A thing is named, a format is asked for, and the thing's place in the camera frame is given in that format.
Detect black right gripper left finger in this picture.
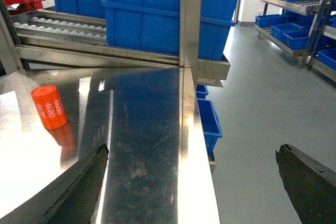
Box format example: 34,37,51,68
1,144,109,223

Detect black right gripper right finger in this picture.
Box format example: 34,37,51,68
276,144,335,223

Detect orange cylindrical capacitor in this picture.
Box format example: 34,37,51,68
30,85,67,130

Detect blue bin under table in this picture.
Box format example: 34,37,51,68
197,99,223,157

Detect steel roller rack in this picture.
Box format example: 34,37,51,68
1,0,230,87

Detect large blue crate front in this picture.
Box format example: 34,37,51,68
102,0,237,60

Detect red metal frame table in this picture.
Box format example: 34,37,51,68
4,0,46,13

